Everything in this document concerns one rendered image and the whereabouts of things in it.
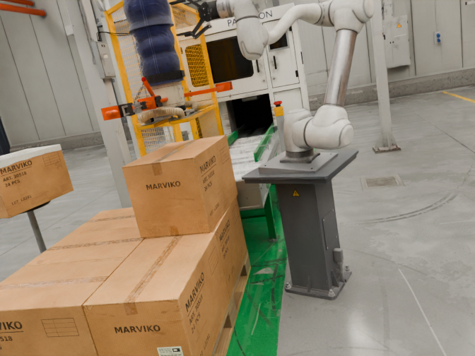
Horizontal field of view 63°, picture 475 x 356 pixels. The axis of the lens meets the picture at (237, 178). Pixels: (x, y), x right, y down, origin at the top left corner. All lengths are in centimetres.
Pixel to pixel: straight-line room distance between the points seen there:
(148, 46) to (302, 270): 148
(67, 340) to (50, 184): 179
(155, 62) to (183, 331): 131
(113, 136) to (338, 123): 223
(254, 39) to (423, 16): 984
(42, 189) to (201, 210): 169
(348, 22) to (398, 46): 900
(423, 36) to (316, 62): 271
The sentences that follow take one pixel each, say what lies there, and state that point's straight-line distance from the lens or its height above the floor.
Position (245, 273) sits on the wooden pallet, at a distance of 260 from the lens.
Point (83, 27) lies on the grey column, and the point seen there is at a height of 190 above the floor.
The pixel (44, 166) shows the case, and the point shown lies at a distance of 336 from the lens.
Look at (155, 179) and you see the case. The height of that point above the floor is 86.
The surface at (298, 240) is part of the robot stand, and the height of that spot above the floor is 33.
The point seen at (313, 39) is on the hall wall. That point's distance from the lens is 1123.
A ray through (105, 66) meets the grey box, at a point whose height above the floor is 156.
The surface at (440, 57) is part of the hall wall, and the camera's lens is 1150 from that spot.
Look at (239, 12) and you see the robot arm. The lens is 179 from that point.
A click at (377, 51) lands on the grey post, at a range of 531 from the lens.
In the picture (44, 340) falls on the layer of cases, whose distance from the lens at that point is 188.
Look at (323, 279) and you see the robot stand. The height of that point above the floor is 10.
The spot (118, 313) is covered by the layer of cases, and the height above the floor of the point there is 50.
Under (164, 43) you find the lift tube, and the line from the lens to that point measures 212.
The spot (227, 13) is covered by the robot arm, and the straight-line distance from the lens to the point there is 182.
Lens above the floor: 127
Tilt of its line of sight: 14 degrees down
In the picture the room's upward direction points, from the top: 11 degrees counter-clockwise
